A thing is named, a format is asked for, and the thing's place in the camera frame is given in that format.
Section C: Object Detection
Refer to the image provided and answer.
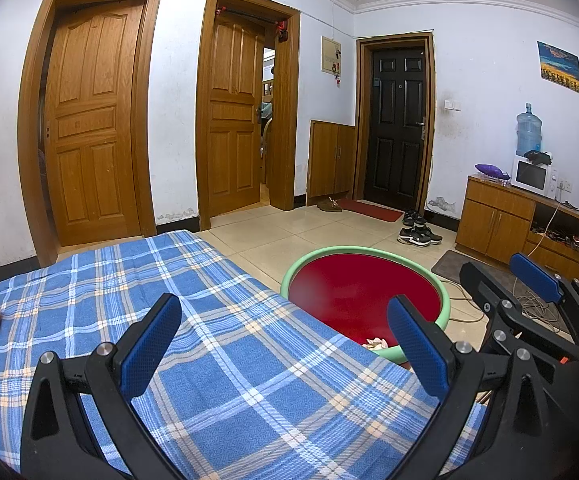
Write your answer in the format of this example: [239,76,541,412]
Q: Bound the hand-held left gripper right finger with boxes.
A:
[387,294,553,480]

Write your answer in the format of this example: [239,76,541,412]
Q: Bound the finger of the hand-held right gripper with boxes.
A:
[459,261,579,367]
[510,253,579,346]

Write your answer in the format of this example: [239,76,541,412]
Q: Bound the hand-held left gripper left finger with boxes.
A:
[20,292,184,480]

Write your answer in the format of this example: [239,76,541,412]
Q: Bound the red basin with green rim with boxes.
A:
[280,246,451,363]

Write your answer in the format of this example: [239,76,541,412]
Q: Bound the grey floor mat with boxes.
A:
[430,250,475,286]

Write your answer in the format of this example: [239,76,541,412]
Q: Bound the wooden sideboard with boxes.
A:
[455,174,579,301]

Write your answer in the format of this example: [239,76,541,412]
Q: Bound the blue plaid tablecloth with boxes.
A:
[0,230,487,480]

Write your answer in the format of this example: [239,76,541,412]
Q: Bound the black sneaker white sole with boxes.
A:
[398,226,443,247]

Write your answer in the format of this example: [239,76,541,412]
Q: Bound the white microwave oven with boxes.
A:
[512,156,560,198]

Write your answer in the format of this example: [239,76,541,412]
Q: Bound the purple bag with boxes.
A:
[474,162,511,181]

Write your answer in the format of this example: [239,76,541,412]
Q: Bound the red doormat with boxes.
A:
[337,199,404,223]

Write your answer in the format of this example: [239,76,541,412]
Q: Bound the blue water cooler bottle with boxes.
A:
[515,103,543,157]

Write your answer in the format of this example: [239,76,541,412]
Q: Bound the black entrance door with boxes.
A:
[364,50,425,206]

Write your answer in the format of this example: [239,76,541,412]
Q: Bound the wooden shoe cabinet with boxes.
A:
[309,120,356,200]

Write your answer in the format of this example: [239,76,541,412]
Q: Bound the wooden panel door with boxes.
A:
[44,0,145,248]
[197,10,265,221]

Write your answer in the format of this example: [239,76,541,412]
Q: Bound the black doorway pull-up bar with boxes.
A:
[217,6,290,28]

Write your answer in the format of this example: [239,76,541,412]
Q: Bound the tangled white cables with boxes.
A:
[447,280,565,333]

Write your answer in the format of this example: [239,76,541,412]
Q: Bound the blue sunset wall painting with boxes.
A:
[537,41,579,96]

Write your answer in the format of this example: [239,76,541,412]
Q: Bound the wooden door frame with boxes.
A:
[17,0,165,268]
[196,0,301,232]

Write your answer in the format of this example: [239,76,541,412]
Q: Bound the brown entrance door frame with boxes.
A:
[353,32,436,216]

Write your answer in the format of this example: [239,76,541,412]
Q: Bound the beige wall panel box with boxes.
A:
[321,36,343,73]

